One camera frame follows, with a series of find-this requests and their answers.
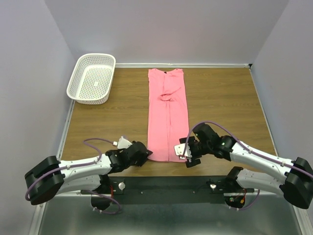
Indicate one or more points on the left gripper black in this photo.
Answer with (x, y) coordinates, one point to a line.
(141, 162)

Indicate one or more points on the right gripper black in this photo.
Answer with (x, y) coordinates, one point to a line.
(191, 140)

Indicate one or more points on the pink t shirt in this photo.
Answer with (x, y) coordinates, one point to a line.
(167, 115)

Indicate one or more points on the white plastic laundry basket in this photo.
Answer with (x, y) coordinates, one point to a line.
(91, 79)

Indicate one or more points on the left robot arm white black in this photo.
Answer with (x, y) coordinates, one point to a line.
(51, 176)

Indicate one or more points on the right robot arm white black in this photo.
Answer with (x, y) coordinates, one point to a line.
(293, 179)

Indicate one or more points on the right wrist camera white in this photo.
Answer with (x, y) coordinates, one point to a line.
(183, 151)

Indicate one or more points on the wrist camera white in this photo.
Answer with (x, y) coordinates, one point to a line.
(183, 151)
(122, 143)

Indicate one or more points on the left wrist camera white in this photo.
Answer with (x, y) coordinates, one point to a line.
(122, 143)

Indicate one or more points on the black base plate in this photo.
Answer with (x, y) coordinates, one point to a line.
(170, 189)

